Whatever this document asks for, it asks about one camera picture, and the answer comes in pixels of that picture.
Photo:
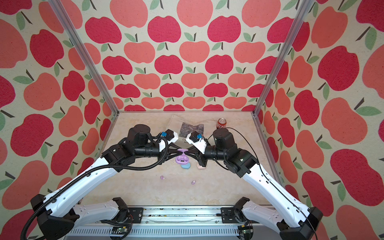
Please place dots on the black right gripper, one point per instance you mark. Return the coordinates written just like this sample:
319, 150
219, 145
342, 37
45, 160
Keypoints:
201, 154

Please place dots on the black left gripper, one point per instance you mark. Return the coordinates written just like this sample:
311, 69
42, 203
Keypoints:
166, 150

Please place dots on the pink earbud charging case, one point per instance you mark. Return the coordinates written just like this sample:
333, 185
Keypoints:
200, 167

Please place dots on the purple earbud charging case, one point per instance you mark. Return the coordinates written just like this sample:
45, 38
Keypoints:
182, 159

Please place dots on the blue earbud charging case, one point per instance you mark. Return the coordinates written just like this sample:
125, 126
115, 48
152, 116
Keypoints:
186, 166

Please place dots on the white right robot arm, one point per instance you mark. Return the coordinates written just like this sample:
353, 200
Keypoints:
292, 219

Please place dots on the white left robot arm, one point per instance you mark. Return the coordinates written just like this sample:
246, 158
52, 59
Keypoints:
59, 212

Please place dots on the red cola can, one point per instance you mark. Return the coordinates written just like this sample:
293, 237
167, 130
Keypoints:
221, 123

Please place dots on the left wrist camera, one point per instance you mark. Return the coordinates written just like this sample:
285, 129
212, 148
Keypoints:
168, 136

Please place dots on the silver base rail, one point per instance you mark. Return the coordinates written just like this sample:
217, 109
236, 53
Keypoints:
179, 223

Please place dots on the left aluminium frame post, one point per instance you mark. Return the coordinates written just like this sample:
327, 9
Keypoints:
71, 31

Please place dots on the aluminium frame post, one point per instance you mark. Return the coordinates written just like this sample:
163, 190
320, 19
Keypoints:
285, 49
71, 31

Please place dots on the right aluminium frame post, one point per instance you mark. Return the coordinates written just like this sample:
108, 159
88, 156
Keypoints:
285, 49

